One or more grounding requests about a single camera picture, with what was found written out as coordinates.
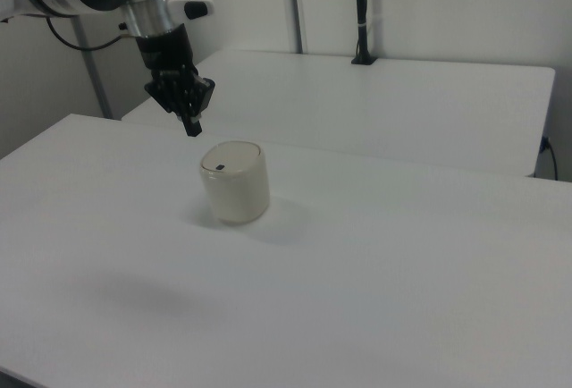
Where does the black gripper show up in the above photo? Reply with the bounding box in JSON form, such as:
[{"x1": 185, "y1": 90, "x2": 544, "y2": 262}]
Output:
[{"x1": 133, "y1": 22, "x2": 217, "y2": 139}]

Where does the cream trash bin lid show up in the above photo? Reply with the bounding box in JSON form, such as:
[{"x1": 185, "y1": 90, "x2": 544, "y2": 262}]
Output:
[{"x1": 200, "y1": 140, "x2": 264, "y2": 175}]

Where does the cream plastic trash bin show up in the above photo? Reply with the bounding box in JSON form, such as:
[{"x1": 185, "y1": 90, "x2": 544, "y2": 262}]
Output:
[{"x1": 198, "y1": 140, "x2": 272, "y2": 227}]

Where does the white table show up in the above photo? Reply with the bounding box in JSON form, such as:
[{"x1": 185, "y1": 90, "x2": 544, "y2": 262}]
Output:
[{"x1": 121, "y1": 49, "x2": 557, "y2": 179}]

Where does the black clamped pole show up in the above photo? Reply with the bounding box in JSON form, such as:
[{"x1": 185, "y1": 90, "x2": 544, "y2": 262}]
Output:
[{"x1": 350, "y1": 0, "x2": 379, "y2": 66}]

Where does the grey wall frame post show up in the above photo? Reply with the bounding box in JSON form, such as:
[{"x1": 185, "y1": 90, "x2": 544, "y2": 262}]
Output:
[
  {"x1": 71, "y1": 15, "x2": 114, "y2": 120},
  {"x1": 284, "y1": 0, "x2": 306, "y2": 55}
]

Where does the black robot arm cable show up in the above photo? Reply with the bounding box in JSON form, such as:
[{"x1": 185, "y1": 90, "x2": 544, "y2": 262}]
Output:
[{"x1": 46, "y1": 16, "x2": 138, "y2": 53}]

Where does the black power cable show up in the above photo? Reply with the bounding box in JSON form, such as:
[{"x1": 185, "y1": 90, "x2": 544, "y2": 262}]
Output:
[{"x1": 540, "y1": 136, "x2": 560, "y2": 181}]

